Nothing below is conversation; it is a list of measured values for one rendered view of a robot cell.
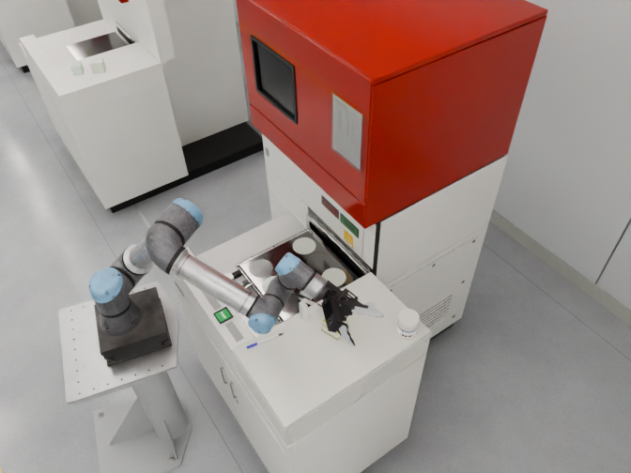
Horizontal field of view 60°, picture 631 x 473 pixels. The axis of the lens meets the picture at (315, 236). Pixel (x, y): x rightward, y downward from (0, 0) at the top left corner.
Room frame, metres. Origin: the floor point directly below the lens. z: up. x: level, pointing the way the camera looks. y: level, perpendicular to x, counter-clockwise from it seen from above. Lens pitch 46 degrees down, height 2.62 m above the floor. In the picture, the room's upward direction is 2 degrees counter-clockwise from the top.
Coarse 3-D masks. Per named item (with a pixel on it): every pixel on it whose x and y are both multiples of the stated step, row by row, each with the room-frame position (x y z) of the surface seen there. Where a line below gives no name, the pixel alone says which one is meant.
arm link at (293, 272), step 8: (288, 256) 1.12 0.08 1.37; (280, 264) 1.10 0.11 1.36; (288, 264) 1.10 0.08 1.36; (296, 264) 1.10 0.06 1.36; (304, 264) 1.11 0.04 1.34; (280, 272) 1.09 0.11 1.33; (288, 272) 1.08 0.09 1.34; (296, 272) 1.08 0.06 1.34; (304, 272) 1.08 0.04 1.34; (312, 272) 1.09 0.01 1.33; (280, 280) 1.09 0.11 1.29; (288, 280) 1.07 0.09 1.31; (296, 280) 1.06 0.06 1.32; (304, 280) 1.06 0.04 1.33; (304, 288) 1.05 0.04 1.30
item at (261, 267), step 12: (276, 252) 1.57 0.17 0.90; (312, 252) 1.56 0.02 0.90; (324, 252) 1.56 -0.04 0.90; (252, 264) 1.51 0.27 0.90; (264, 264) 1.51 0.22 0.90; (276, 264) 1.50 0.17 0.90; (312, 264) 1.50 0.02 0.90; (324, 264) 1.49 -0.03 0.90; (336, 264) 1.49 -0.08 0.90; (252, 276) 1.44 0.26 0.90; (264, 276) 1.44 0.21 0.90; (348, 276) 1.42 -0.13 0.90; (288, 300) 1.31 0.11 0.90; (300, 300) 1.31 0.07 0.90; (288, 312) 1.26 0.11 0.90
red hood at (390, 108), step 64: (256, 0) 1.93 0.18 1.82; (320, 0) 1.91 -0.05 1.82; (384, 0) 1.89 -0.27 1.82; (448, 0) 1.88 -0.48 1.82; (512, 0) 1.86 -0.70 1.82; (256, 64) 1.95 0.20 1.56; (320, 64) 1.58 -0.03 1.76; (384, 64) 1.46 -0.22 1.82; (448, 64) 1.53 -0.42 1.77; (512, 64) 1.71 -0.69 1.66; (256, 128) 2.00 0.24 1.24; (320, 128) 1.59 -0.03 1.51; (384, 128) 1.40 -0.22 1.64; (448, 128) 1.56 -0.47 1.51; (512, 128) 1.76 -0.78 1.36; (384, 192) 1.41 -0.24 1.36
